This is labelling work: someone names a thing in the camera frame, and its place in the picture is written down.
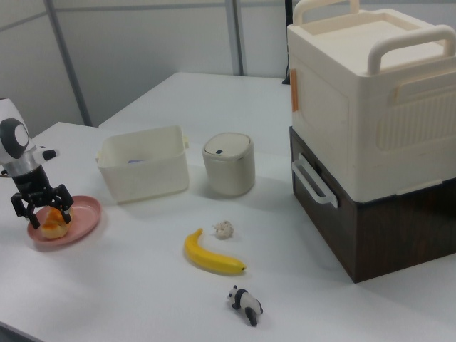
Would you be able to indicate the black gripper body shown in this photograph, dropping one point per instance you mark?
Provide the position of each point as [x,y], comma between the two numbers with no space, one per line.
[31,183]

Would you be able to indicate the pink round plate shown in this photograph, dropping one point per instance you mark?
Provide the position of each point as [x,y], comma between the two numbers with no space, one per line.
[85,217]

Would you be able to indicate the dark brown drawer cabinet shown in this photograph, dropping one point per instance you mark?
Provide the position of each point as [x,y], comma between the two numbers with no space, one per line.
[392,242]

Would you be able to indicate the white plastic storage bin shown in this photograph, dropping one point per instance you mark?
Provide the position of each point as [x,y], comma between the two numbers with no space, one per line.
[142,181]

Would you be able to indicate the glazed bread loaf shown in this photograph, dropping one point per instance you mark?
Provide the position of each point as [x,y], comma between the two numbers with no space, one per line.
[53,228]

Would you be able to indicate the black camera stand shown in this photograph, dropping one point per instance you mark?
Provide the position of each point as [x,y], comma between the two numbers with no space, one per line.
[288,42]

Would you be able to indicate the beige lidded trash can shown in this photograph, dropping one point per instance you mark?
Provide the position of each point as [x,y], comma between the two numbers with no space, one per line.
[229,171]

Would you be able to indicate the yellow toy banana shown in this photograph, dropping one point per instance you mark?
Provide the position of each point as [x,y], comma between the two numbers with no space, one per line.
[210,260]

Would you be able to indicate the panda figurine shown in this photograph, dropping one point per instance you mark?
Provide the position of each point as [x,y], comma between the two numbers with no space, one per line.
[246,302]

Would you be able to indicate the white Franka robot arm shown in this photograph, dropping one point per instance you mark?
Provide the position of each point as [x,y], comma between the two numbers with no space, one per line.
[14,142]

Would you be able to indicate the crumpled white paper ball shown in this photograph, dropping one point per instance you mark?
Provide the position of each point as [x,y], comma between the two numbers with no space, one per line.
[222,231]

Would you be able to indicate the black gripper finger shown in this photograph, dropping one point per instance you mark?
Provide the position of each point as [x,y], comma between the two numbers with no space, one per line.
[33,218]
[66,213]

